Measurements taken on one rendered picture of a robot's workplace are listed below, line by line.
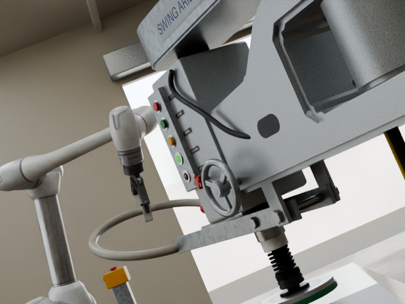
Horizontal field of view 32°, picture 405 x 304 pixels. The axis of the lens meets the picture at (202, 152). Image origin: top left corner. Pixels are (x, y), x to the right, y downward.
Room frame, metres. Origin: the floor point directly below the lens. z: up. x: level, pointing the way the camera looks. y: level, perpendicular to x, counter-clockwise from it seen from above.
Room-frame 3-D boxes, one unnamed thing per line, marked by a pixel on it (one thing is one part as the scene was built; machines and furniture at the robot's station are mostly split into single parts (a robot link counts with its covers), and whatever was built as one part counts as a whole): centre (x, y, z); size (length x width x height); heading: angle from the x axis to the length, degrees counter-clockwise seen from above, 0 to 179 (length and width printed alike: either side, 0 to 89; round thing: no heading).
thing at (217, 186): (1.71, -0.04, 1.19); 0.15 x 0.10 x 0.15; 30
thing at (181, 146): (1.88, 0.05, 1.37); 0.08 x 0.03 x 0.28; 30
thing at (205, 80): (1.81, -0.12, 1.32); 0.36 x 0.22 x 0.45; 30
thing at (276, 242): (1.88, -0.08, 1.02); 0.07 x 0.07 x 0.04
